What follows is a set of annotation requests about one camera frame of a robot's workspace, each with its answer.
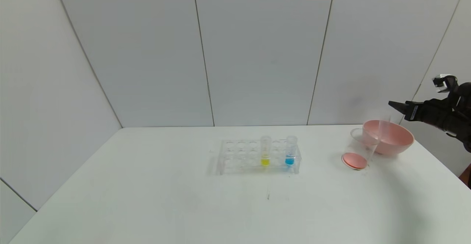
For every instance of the pink bowl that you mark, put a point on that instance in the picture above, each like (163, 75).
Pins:
(399, 139)

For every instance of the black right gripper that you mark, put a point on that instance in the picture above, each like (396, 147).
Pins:
(412, 112)

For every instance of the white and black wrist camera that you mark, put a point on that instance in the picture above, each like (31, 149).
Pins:
(443, 82)

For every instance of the test tube with yellow pigment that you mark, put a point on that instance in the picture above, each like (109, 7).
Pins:
(265, 155)

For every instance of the clear plastic beaker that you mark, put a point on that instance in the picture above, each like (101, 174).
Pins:
(355, 159)

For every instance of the test tube with blue pigment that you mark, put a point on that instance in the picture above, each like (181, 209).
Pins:
(290, 155)

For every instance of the test tube with red pigment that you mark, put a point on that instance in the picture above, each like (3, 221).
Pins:
(384, 131)

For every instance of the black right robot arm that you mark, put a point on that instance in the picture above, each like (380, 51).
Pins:
(461, 122)

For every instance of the clear plastic test tube rack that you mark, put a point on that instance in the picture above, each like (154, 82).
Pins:
(241, 159)

